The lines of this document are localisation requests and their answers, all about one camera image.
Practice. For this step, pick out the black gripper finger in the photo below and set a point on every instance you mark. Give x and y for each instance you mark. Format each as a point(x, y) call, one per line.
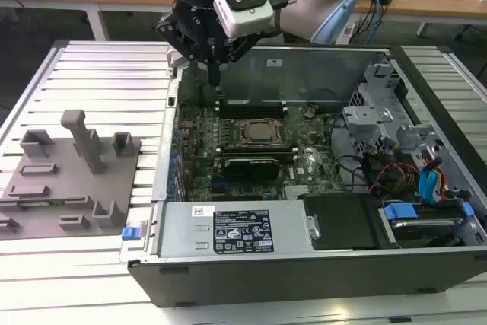
point(167, 26)
point(243, 45)

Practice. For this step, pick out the RAM slot with white clips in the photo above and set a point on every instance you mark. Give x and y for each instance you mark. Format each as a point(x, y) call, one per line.
point(295, 153)
point(262, 111)

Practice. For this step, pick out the silver CPU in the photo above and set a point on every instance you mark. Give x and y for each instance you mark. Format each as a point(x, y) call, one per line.
point(262, 131)

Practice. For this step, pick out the green motherboard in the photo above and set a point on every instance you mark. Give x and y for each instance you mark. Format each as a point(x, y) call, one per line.
point(198, 142)

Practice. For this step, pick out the black Nvidia graphics card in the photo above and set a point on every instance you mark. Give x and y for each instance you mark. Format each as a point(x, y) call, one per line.
point(249, 169)

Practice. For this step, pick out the grey metal drive cage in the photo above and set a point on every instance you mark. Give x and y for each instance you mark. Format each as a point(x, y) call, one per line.
point(365, 115)

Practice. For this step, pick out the silver chipset heat sink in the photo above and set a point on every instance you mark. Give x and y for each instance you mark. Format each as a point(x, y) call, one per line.
point(296, 192)

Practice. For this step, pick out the grey parts rack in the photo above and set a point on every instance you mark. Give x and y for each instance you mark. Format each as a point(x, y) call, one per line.
point(68, 184)

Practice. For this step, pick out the grey power supply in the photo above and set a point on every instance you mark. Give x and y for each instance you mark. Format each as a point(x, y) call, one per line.
point(182, 233)

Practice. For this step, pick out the black plastic cover panel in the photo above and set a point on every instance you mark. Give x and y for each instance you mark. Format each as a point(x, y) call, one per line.
point(338, 222)

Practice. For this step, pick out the blue case latch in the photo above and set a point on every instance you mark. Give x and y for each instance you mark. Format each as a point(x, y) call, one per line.
point(131, 231)

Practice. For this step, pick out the hard disk in blue carrier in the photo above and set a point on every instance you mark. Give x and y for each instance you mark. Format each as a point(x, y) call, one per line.
point(397, 212)

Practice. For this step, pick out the black open PC case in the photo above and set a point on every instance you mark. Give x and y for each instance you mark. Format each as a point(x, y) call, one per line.
point(304, 283)

